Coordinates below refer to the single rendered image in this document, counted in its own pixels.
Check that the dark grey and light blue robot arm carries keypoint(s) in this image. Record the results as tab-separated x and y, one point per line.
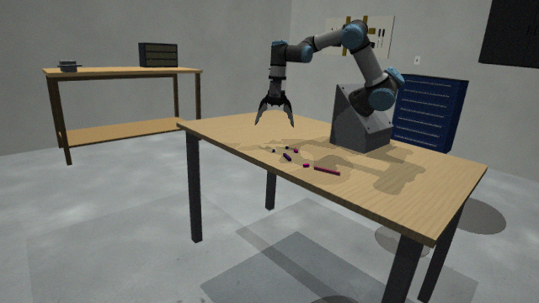
380	89

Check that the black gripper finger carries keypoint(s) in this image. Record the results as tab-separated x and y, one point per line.
262	107
288	110

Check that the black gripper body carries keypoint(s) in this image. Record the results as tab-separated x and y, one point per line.
282	96

